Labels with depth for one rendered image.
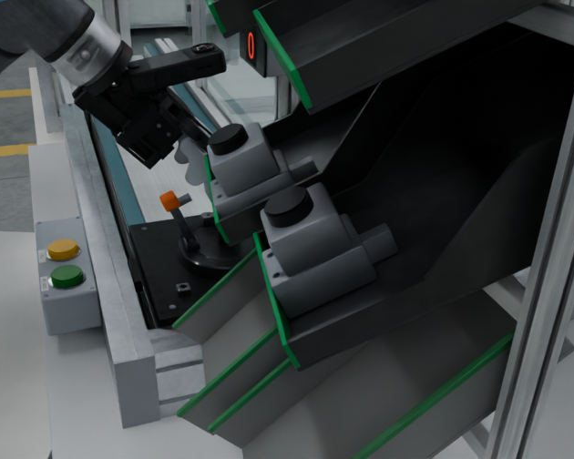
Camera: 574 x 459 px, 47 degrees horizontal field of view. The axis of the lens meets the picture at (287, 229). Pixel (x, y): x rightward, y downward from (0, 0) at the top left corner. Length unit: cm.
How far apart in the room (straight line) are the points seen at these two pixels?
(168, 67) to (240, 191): 30
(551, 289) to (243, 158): 24
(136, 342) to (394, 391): 36
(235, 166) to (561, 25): 25
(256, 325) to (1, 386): 39
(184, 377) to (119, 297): 15
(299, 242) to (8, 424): 56
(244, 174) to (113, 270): 47
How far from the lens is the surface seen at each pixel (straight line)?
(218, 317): 71
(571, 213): 36
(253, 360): 58
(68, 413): 87
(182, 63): 78
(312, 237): 40
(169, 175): 128
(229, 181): 50
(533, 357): 41
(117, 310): 85
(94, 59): 75
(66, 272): 91
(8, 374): 95
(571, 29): 36
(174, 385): 81
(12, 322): 103
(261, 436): 61
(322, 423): 56
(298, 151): 59
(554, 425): 90
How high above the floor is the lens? 146
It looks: 30 degrees down
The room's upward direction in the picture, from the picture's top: 2 degrees clockwise
